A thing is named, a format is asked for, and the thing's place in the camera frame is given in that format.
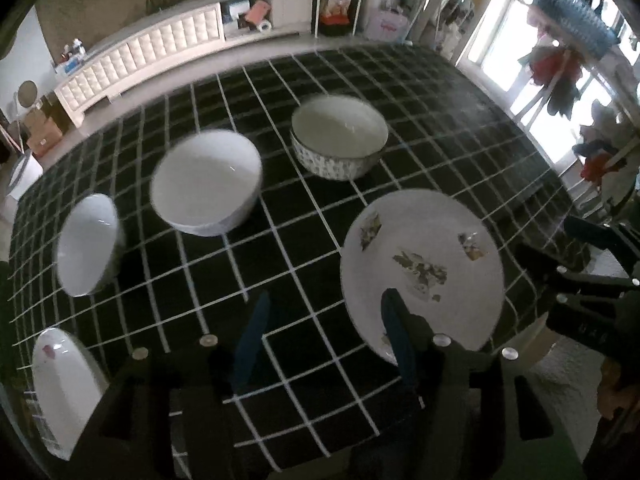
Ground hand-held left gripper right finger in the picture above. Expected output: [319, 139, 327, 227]
[349, 288, 587, 480]

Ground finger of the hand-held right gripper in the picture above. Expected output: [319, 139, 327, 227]
[564, 215, 640, 261]
[516, 243, 640, 293]

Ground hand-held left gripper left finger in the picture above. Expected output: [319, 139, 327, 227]
[70, 291, 273, 480]

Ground white plate with leaf print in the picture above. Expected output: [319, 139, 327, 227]
[340, 189, 506, 367]

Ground large plain white bowl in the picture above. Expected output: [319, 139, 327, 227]
[149, 129, 264, 237]

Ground small plain white bowl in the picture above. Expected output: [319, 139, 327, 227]
[55, 193, 121, 297]

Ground plain white plate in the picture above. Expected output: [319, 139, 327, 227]
[31, 327, 108, 461]

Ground patterned white bowl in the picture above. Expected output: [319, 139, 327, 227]
[290, 94, 390, 182]

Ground person's right hand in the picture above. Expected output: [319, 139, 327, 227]
[597, 355, 640, 422]

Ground grey textured blanket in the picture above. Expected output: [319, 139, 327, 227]
[527, 332, 608, 461]

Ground black white-grid cloth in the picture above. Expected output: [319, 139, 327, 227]
[7, 42, 593, 480]

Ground dark hanging garment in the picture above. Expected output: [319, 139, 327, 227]
[545, 62, 583, 121]

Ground red hanging garment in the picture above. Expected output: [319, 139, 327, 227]
[530, 50, 583, 88]

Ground blue clothes drying hanger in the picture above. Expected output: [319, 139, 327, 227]
[529, 0, 620, 62]

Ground white plastic bin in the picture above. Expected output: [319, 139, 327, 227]
[5, 154, 45, 200]

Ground pink bag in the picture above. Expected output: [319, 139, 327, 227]
[364, 6, 409, 44]

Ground cardboard boxes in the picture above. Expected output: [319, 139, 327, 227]
[22, 105, 65, 157]

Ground white tufted low cabinet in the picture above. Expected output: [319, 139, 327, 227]
[52, 2, 224, 128]

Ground round standing mirror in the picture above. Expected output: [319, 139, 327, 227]
[9, 80, 40, 153]

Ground white open shelf cabinet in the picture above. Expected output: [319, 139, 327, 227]
[206, 0, 314, 43]

